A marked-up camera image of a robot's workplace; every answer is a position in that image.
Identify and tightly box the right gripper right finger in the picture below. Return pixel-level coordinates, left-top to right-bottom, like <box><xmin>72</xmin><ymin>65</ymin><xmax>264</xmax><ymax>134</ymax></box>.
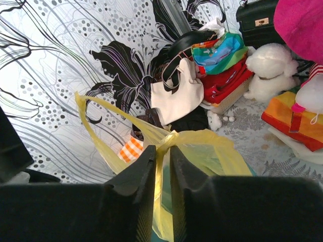
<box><xmin>170</xmin><ymin>147</ymin><xmax>322</xmax><ymax>241</ymax></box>

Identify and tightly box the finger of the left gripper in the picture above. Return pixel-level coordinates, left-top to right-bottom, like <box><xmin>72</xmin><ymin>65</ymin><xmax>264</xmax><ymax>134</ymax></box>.
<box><xmin>1</xmin><ymin>109</ymin><xmax>34</xmax><ymax>183</ymax></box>

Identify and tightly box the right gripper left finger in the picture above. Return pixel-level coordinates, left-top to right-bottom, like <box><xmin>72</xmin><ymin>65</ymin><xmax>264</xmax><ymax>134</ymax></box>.
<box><xmin>1</xmin><ymin>145</ymin><xmax>156</xmax><ymax>241</ymax></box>

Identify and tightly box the yellow trash bag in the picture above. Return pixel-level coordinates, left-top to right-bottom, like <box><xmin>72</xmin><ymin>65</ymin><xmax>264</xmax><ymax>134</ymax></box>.
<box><xmin>75</xmin><ymin>92</ymin><xmax>253</xmax><ymax>241</ymax></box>

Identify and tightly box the brown patterned bag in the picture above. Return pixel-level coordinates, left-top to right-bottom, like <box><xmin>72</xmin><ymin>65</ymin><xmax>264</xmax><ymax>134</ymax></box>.
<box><xmin>131</xmin><ymin>108</ymin><xmax>163</xmax><ymax>141</ymax></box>

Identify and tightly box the cream canvas tote bag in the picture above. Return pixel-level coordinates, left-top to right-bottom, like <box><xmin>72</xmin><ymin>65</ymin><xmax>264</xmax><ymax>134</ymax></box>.
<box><xmin>151</xmin><ymin>58</ymin><xmax>204</xmax><ymax>126</ymax></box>

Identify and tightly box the colourful printed bag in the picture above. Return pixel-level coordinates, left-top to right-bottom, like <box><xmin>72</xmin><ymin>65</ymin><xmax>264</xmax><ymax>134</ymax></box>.
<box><xmin>191</xmin><ymin>32</ymin><xmax>248</xmax><ymax>75</ymax></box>

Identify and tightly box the magenta fabric bag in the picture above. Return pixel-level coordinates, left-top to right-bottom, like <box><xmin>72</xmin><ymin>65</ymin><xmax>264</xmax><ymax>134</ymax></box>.
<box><xmin>274</xmin><ymin>0</ymin><xmax>322</xmax><ymax>65</ymax></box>

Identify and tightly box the orange checked cloth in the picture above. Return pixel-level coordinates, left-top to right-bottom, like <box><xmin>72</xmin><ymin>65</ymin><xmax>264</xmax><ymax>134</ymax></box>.
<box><xmin>118</xmin><ymin>137</ymin><xmax>143</xmax><ymax>163</ymax></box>

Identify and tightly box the small white plush toy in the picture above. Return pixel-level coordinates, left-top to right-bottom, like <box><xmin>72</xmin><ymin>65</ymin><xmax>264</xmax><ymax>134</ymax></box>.
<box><xmin>206</xmin><ymin>110</ymin><xmax>235</xmax><ymax>131</ymax></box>

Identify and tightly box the red cloth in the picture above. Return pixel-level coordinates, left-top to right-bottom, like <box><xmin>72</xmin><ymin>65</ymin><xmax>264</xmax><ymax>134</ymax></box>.
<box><xmin>201</xmin><ymin>56</ymin><xmax>253</xmax><ymax>104</ymax></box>

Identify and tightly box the rainbow striped cloth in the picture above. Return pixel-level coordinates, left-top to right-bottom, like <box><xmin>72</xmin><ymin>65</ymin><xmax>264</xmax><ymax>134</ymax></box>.
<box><xmin>261</xmin><ymin>86</ymin><xmax>322</xmax><ymax>151</ymax></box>

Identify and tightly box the pink plush doll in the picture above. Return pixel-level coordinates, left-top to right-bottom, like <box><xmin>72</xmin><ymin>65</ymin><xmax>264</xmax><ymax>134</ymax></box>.
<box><xmin>291</xmin><ymin>64</ymin><xmax>322</xmax><ymax>125</ymax></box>

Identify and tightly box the cream plush lamb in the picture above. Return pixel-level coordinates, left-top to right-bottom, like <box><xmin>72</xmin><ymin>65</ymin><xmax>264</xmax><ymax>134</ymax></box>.
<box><xmin>244</xmin><ymin>43</ymin><xmax>300</xmax><ymax>103</ymax></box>

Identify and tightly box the black leather handbag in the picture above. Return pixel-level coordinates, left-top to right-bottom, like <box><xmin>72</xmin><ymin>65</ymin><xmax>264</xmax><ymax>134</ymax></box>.
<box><xmin>236</xmin><ymin>0</ymin><xmax>285</xmax><ymax>49</ymax></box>

